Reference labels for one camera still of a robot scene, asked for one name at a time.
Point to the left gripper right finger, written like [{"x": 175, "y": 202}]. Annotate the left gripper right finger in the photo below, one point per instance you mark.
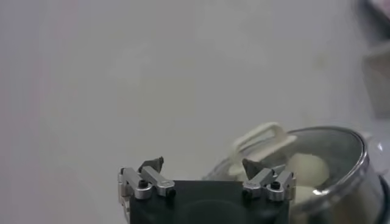
[{"x": 262, "y": 179}]

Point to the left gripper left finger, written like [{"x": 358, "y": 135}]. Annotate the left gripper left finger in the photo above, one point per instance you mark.
[{"x": 152, "y": 178}]

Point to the glass pot lid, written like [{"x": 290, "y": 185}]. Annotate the glass pot lid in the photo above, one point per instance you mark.
[{"x": 265, "y": 137}]

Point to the white steamed baozi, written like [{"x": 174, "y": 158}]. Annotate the white steamed baozi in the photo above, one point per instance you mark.
[{"x": 307, "y": 169}]

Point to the cream electric cooker pot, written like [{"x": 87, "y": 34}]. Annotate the cream electric cooker pot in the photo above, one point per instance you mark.
[{"x": 385, "y": 194}]

